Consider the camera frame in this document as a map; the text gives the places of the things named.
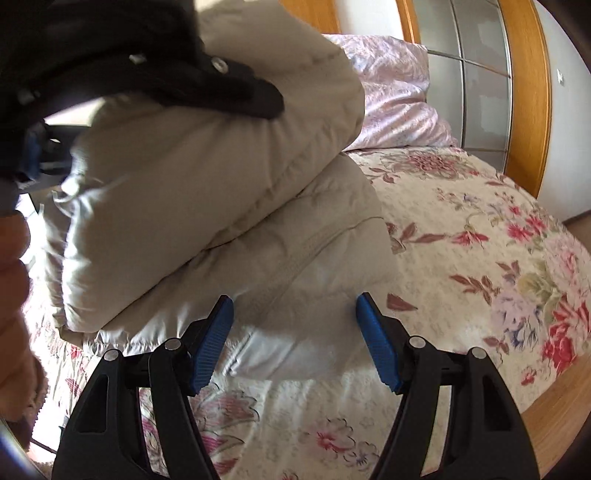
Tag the floral bedsheet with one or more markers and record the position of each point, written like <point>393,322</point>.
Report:
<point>461,277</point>

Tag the wooden headboard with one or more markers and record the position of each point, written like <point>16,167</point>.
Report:
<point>309,16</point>

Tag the wood framed glass door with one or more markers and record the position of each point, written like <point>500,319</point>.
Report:
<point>480,69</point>

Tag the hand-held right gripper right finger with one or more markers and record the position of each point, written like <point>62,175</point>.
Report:
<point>376,341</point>

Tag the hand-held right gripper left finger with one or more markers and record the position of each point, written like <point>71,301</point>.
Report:
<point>214,337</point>

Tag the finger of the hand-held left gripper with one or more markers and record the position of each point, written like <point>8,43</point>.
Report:
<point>244,92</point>
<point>32,152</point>

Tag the person's left hand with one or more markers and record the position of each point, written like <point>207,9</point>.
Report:
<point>14,300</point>

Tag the small white wall socket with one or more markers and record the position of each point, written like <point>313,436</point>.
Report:
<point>560,76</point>

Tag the white puffer jacket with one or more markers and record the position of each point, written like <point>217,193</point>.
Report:
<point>184,207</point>

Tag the lilac patterned pillow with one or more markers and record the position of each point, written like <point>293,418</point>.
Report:
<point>397,92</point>

